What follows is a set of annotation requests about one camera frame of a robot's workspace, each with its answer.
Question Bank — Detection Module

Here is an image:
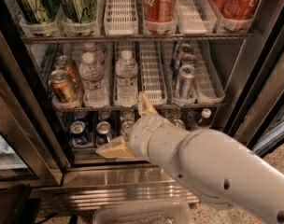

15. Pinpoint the stainless steel fridge cabinet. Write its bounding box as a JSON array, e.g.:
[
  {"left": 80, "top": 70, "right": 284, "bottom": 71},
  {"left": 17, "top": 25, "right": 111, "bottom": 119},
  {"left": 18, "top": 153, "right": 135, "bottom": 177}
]
[{"left": 0, "top": 0, "right": 284, "bottom": 211}]

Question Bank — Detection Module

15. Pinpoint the front silver can bottom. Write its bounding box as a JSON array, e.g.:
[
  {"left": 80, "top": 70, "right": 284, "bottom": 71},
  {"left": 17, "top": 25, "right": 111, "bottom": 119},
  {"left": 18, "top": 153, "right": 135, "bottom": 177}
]
[{"left": 171, "top": 119, "right": 186, "bottom": 129}]

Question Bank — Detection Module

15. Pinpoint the front white green can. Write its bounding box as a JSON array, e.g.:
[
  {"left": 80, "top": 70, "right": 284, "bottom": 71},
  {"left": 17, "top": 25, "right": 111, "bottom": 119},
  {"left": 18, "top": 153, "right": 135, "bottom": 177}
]
[{"left": 121, "top": 120, "right": 134, "bottom": 136}]

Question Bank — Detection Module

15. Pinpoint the rear slim silver can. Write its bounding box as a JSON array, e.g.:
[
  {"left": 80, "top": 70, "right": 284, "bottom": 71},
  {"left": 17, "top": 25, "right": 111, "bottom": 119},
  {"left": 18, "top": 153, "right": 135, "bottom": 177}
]
[{"left": 170, "top": 42, "right": 194, "bottom": 71}]

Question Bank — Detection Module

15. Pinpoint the middle slim silver can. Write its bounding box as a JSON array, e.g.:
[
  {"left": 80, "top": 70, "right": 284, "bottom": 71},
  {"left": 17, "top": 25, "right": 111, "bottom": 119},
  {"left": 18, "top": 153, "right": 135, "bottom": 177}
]
[{"left": 173, "top": 54, "right": 198, "bottom": 79}]

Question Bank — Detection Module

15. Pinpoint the rear left water bottle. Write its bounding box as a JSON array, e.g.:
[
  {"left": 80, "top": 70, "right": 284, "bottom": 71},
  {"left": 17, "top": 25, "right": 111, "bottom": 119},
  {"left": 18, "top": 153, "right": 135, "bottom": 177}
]
[{"left": 83, "top": 43, "right": 105, "bottom": 65}]

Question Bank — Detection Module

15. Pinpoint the front left blue can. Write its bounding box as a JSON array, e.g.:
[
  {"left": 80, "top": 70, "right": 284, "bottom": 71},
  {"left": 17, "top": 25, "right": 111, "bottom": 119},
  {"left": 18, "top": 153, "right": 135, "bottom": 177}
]
[{"left": 70, "top": 121, "right": 92, "bottom": 146}]

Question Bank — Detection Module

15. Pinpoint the right green drink can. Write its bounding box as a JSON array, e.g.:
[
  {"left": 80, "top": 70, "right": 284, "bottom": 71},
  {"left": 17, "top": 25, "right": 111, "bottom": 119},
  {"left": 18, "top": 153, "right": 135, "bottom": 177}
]
[{"left": 61, "top": 0, "right": 97, "bottom": 23}]

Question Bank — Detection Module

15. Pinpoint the open fridge door right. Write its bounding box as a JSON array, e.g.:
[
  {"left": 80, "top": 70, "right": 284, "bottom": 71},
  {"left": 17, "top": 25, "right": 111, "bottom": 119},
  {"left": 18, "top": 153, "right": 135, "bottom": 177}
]
[{"left": 234, "top": 46, "right": 284, "bottom": 158}]

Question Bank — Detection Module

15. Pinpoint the front gold drink can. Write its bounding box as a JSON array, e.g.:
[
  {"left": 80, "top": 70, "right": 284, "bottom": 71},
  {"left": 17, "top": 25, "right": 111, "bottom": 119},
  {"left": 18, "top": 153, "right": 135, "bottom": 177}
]
[{"left": 49, "top": 70, "right": 78, "bottom": 104}]

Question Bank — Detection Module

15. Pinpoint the brown juice bottle white cap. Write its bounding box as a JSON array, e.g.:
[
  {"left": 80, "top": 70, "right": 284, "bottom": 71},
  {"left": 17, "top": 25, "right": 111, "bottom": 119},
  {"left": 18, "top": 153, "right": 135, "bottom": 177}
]
[{"left": 195, "top": 108, "right": 212, "bottom": 129}]

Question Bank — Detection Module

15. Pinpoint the left green drink can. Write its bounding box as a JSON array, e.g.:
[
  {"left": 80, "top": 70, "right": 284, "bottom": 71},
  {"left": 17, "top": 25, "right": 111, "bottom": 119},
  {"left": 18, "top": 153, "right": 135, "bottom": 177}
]
[{"left": 16, "top": 0, "right": 60, "bottom": 24}]

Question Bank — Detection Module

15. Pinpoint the gold drink can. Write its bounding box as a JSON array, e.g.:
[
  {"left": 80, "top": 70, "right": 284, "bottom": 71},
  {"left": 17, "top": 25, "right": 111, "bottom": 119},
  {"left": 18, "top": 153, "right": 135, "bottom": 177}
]
[
  {"left": 49, "top": 70, "right": 78, "bottom": 104},
  {"left": 54, "top": 55, "right": 80, "bottom": 91}
]

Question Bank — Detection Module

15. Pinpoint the centre red cola can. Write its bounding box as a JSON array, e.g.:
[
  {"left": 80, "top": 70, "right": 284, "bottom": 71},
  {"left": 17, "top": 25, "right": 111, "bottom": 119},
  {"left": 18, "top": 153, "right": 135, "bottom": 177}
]
[{"left": 143, "top": 0, "right": 176, "bottom": 22}]

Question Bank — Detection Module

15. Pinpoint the front left water bottle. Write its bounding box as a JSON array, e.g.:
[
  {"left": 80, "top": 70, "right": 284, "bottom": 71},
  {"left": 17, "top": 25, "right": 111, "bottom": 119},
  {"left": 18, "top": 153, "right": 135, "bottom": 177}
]
[{"left": 78, "top": 52, "right": 106, "bottom": 108}]

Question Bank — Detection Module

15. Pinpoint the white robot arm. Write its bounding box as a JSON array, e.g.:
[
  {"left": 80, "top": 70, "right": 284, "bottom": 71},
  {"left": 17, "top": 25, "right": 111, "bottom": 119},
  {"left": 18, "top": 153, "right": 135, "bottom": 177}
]
[{"left": 96, "top": 92, "right": 284, "bottom": 224}]

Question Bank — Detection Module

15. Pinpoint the right red cola can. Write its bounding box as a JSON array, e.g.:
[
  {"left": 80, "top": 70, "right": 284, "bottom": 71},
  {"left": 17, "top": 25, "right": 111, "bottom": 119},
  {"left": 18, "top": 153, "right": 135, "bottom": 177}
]
[{"left": 222, "top": 0, "right": 259, "bottom": 21}]

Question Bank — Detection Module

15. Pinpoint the rear gold drink can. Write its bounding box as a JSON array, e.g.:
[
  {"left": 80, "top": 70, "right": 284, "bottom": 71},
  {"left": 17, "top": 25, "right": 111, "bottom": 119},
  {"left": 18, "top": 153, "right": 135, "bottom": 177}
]
[{"left": 54, "top": 55, "right": 80, "bottom": 91}]

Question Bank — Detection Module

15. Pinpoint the empty white tray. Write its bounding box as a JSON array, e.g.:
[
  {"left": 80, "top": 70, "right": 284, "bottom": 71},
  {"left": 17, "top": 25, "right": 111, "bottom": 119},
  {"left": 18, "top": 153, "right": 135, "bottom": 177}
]
[
  {"left": 176, "top": 0, "right": 217, "bottom": 35},
  {"left": 192, "top": 41, "right": 225, "bottom": 105}
]

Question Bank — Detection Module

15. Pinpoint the slim silver can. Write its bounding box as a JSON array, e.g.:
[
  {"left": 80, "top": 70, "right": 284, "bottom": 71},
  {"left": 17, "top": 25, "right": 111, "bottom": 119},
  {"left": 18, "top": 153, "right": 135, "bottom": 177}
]
[
  {"left": 175, "top": 64, "right": 196, "bottom": 100},
  {"left": 173, "top": 54, "right": 198, "bottom": 79},
  {"left": 170, "top": 42, "right": 194, "bottom": 71}
]

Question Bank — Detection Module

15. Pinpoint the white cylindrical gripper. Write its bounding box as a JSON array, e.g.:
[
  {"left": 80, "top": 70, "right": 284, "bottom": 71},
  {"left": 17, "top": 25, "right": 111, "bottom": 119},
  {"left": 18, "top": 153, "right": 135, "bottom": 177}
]
[{"left": 95, "top": 91, "right": 189, "bottom": 175}]

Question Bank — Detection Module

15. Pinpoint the blue can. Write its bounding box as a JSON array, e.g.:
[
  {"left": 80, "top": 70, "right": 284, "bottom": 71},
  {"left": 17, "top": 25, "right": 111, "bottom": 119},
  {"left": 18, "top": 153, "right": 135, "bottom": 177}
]
[
  {"left": 96, "top": 121, "right": 113, "bottom": 147},
  {"left": 70, "top": 121, "right": 92, "bottom": 146}
]

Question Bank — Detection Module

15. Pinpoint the glass fridge door left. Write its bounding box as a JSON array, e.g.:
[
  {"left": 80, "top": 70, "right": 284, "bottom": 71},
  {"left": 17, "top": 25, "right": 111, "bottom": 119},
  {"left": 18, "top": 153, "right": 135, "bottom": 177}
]
[{"left": 0, "top": 71, "right": 63, "bottom": 189}]

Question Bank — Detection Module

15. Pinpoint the front slim silver can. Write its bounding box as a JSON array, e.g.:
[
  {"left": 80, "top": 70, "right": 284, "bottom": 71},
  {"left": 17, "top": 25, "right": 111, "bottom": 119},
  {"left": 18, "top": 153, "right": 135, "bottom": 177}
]
[{"left": 175, "top": 64, "right": 196, "bottom": 100}]

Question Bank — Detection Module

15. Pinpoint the empty white tray middle right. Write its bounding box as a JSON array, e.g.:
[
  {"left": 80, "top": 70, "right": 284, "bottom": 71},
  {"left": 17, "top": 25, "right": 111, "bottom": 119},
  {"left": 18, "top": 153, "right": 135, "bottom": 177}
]
[{"left": 192, "top": 41, "right": 225, "bottom": 105}]

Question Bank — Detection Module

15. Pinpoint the empty white tray top right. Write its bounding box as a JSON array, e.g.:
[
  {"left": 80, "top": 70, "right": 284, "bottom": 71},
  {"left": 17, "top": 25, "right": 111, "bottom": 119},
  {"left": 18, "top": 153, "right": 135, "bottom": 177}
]
[{"left": 176, "top": 0, "right": 217, "bottom": 35}]

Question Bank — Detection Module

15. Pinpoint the clear water bottle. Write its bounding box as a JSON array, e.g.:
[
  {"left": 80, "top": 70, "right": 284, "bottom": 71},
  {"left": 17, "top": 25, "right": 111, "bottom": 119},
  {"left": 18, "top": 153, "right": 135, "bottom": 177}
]
[{"left": 115, "top": 49, "right": 138, "bottom": 107}]

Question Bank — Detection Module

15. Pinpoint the green drink can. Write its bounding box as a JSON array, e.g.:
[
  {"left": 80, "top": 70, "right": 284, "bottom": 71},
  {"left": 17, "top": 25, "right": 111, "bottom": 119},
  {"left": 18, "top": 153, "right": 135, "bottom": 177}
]
[
  {"left": 61, "top": 0, "right": 97, "bottom": 23},
  {"left": 16, "top": 0, "right": 60, "bottom": 24}
]

